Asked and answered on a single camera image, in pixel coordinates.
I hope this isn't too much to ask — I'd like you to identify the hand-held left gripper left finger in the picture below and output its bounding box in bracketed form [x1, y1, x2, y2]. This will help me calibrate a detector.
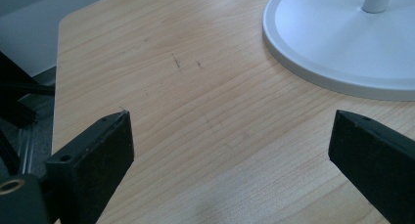
[44, 110, 135, 224]

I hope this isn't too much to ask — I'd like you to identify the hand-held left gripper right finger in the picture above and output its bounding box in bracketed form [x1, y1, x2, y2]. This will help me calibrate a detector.
[328, 110, 415, 224]

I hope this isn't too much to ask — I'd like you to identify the black metal stand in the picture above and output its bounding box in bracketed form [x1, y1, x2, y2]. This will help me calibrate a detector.
[0, 51, 56, 176]

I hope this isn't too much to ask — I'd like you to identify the white round lamp base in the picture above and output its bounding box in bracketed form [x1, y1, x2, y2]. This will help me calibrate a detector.
[261, 0, 415, 103]

